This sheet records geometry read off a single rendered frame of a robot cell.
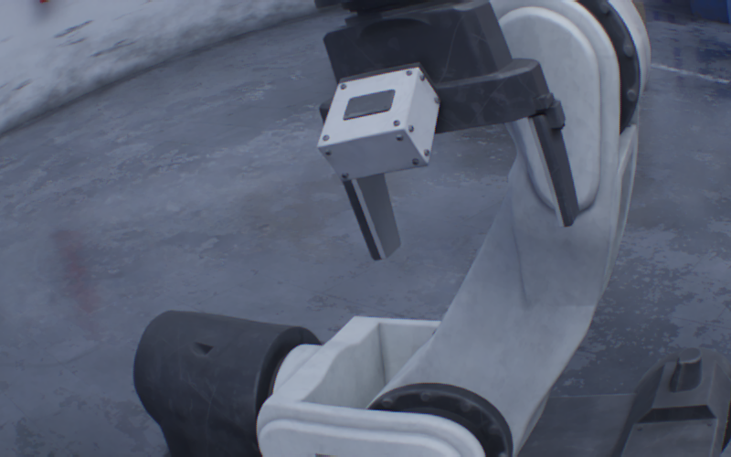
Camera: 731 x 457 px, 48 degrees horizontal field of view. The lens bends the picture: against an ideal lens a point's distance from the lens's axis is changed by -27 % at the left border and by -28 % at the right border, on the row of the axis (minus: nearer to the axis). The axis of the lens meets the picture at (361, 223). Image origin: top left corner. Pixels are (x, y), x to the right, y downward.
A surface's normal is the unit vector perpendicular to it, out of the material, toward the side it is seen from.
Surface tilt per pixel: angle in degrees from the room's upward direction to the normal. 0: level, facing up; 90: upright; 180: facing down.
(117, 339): 0
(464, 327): 90
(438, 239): 0
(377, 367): 90
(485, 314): 90
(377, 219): 78
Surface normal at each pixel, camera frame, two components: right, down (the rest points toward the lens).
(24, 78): 0.72, 0.15
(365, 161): -0.20, 0.76
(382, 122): -0.45, -0.63
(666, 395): -0.11, -0.94
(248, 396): -0.39, -0.24
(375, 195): 0.87, -0.15
